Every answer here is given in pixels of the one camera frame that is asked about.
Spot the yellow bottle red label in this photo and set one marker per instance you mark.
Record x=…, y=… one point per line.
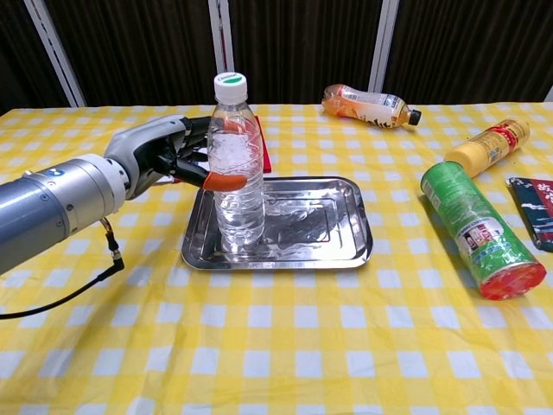
x=488, y=147

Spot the metal tray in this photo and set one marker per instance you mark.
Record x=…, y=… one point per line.
x=311, y=225

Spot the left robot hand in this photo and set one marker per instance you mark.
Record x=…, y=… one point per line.
x=147, y=147

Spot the spiral desk calendar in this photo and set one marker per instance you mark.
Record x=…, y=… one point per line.
x=264, y=147

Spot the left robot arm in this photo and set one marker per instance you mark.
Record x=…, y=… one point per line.
x=43, y=203

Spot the green chips can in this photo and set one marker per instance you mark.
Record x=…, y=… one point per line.
x=475, y=229

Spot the dark patterned box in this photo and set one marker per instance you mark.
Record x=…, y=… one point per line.
x=540, y=207

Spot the clear bottle green cap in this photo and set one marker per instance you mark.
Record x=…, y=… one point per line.
x=239, y=216

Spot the yellow checkered tablecloth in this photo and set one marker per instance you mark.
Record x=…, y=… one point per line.
x=276, y=337

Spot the orange tea bottle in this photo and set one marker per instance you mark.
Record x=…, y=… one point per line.
x=367, y=106

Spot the white partition post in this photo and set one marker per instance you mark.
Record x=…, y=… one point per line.
x=55, y=52
x=384, y=52
x=221, y=43

